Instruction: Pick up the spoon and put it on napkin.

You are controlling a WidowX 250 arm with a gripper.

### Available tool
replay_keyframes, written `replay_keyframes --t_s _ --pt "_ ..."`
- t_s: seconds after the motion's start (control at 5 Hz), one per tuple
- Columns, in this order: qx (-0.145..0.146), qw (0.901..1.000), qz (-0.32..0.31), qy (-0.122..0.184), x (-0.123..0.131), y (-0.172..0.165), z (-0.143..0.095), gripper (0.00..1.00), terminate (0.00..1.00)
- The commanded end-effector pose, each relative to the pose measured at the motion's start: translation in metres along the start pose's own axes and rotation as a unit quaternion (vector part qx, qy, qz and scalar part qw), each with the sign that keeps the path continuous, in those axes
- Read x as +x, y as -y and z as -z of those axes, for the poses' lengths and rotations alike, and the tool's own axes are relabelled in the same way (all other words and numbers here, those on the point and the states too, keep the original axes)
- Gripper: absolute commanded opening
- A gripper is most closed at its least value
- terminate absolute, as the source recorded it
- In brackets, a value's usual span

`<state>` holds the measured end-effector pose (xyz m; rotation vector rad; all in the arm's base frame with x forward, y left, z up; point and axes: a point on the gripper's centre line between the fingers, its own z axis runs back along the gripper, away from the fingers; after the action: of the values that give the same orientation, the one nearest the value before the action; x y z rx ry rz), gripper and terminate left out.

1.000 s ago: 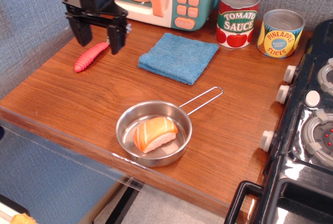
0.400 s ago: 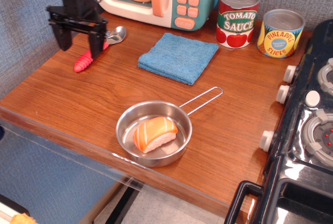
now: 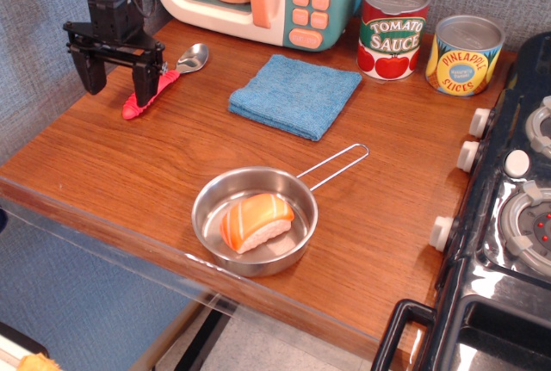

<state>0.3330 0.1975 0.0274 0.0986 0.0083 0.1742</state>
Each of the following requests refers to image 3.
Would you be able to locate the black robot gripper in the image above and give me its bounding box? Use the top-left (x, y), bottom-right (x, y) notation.
top-left (63, 0), bottom-right (165, 108)

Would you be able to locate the red handled metal spoon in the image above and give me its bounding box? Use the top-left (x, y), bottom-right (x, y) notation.
top-left (121, 43), bottom-right (209, 120)

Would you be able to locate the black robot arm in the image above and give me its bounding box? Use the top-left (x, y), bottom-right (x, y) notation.
top-left (64, 0), bottom-right (164, 108)

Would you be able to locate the blue folded cloth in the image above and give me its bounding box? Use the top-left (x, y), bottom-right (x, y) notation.
top-left (228, 54), bottom-right (362, 141)

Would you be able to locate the salmon sushi toy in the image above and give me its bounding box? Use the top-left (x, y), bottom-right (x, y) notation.
top-left (220, 193), bottom-right (294, 254)

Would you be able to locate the clear acrylic table guard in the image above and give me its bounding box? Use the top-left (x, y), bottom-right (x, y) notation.
top-left (1, 179), bottom-right (381, 356)

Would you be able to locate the small steel pan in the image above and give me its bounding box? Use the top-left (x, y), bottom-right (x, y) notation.
top-left (191, 143), bottom-right (370, 277)

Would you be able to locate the tomato sauce can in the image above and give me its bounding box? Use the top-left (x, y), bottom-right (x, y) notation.
top-left (356, 0), bottom-right (431, 81)

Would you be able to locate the orange fuzzy object corner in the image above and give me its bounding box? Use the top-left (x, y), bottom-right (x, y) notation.
top-left (16, 353), bottom-right (61, 371)

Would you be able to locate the pineapple slices can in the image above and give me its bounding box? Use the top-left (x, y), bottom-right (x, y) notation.
top-left (425, 15), bottom-right (505, 97)

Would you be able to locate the white stove knob middle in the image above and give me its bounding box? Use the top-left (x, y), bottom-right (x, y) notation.
top-left (456, 141), bottom-right (480, 173)

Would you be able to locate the white stove knob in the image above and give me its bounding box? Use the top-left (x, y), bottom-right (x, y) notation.
top-left (456, 141), bottom-right (480, 173)
top-left (429, 216), bottom-right (455, 252)
top-left (468, 108), bottom-right (492, 139)

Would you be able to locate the white stove knob bottom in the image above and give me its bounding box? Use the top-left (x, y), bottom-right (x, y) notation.
top-left (429, 216), bottom-right (455, 252)

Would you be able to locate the white stove knob top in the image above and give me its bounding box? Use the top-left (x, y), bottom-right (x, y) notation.
top-left (468, 108), bottom-right (492, 139)

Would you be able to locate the black toy stove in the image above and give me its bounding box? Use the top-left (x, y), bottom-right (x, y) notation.
top-left (372, 33), bottom-right (550, 370)

